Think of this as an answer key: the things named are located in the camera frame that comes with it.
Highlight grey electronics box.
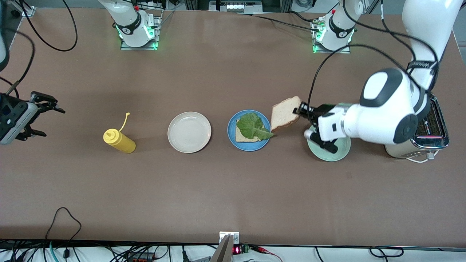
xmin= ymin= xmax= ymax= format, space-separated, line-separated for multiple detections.
xmin=209 ymin=0 xmax=263 ymax=13

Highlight beige round plate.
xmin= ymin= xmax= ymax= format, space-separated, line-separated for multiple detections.
xmin=167 ymin=111 xmax=212 ymax=154

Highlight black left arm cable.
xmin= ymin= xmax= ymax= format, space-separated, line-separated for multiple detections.
xmin=308 ymin=0 xmax=441 ymax=110

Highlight thin black looped cable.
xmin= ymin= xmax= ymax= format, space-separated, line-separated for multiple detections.
xmin=46 ymin=207 xmax=82 ymax=262

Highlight black cable bundle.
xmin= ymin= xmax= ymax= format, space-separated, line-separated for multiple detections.
xmin=0 ymin=240 xmax=219 ymax=262

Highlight long black table cable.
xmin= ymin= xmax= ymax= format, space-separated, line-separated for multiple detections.
xmin=238 ymin=14 xmax=321 ymax=31

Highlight red clip wires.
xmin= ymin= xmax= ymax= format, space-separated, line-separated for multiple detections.
xmin=251 ymin=246 xmax=283 ymax=262

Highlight green lettuce leaf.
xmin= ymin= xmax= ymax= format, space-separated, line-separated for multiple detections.
xmin=236 ymin=112 xmax=275 ymax=140

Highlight beige chrome toaster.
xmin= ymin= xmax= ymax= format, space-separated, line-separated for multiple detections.
xmin=384 ymin=93 xmax=450 ymax=159

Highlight silver metal bracket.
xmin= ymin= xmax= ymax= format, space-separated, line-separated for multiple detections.
xmin=219 ymin=232 xmax=240 ymax=245

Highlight blue round plate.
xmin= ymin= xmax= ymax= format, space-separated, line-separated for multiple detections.
xmin=228 ymin=110 xmax=272 ymax=152

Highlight yellow mustard squeeze bottle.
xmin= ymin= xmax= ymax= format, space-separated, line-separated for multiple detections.
xmin=103 ymin=112 xmax=137 ymax=154

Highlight mint green round plate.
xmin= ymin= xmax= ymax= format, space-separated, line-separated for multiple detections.
xmin=307 ymin=126 xmax=351 ymax=162

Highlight aluminium frame profile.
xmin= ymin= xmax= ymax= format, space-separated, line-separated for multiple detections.
xmin=16 ymin=0 xmax=36 ymax=17

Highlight bread slice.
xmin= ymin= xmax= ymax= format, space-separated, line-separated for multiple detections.
xmin=270 ymin=96 xmax=303 ymax=132
xmin=235 ymin=126 xmax=262 ymax=143

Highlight short black coiled cable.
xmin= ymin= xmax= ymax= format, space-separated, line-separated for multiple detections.
xmin=370 ymin=246 xmax=404 ymax=258

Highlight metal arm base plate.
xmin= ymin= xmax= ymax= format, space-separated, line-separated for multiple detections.
xmin=120 ymin=15 xmax=161 ymax=51
xmin=312 ymin=18 xmax=352 ymax=54

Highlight grey camera mounting bar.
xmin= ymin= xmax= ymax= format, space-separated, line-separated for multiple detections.
xmin=210 ymin=235 xmax=233 ymax=262

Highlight white toaster power cord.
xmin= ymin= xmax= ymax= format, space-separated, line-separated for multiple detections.
xmin=405 ymin=150 xmax=437 ymax=163

